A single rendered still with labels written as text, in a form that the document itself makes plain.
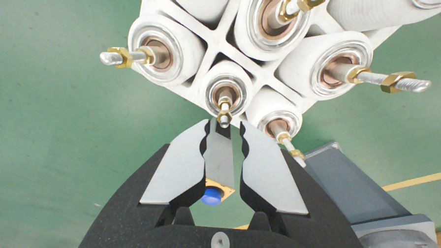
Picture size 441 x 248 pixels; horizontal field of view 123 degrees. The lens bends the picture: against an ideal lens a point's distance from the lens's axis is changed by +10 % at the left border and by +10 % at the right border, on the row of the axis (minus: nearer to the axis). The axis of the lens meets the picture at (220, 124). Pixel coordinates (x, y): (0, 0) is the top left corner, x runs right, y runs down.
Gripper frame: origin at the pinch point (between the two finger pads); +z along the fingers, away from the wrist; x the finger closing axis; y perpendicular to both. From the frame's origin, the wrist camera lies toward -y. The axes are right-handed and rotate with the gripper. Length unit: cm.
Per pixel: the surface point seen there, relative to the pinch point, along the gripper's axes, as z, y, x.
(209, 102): 9.2, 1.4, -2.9
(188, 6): 10.4, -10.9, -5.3
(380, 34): 16.6, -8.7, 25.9
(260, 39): 9.2, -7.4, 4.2
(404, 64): 35, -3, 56
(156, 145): 35, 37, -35
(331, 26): 16.6, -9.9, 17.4
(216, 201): 1.6, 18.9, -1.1
